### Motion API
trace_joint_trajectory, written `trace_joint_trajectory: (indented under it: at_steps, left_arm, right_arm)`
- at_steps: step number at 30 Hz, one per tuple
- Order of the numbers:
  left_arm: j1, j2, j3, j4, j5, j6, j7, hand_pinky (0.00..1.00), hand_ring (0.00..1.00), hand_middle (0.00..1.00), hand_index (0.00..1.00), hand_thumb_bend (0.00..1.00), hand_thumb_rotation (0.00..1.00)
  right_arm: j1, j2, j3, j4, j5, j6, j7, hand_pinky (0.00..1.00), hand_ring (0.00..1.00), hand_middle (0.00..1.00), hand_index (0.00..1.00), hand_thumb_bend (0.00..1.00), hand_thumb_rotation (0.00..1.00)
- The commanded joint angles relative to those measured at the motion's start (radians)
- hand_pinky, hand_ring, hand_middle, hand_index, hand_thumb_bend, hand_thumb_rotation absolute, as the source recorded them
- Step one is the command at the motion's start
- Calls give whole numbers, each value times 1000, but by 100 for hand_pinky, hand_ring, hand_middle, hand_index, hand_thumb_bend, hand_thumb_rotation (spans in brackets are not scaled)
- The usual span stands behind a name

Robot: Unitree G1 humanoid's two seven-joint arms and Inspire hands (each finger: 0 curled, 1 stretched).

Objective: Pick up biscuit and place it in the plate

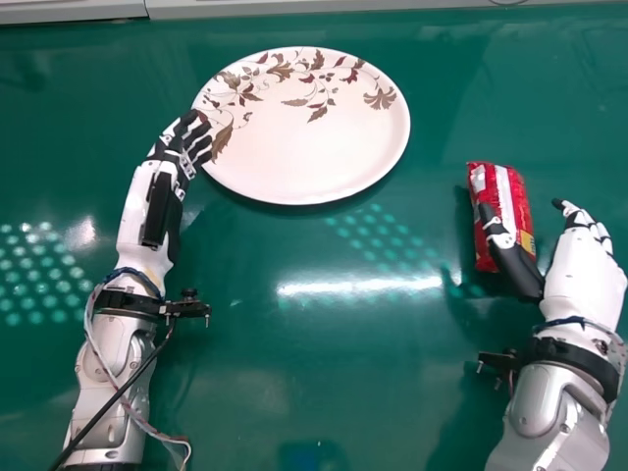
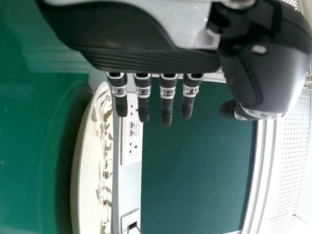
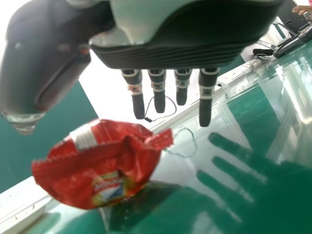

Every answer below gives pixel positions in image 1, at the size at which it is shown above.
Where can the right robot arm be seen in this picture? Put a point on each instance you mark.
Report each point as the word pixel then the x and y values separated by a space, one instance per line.
pixel 544 407

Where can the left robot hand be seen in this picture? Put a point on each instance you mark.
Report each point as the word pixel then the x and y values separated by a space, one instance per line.
pixel 157 221

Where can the plate with brown leaf pattern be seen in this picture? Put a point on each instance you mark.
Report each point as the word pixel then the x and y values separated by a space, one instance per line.
pixel 304 147

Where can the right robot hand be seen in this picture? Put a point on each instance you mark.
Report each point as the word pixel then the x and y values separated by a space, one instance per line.
pixel 584 275

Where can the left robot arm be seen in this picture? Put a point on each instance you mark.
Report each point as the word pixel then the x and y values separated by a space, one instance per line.
pixel 113 343

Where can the red biscuit packet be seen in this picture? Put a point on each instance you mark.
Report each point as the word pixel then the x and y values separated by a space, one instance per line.
pixel 510 196

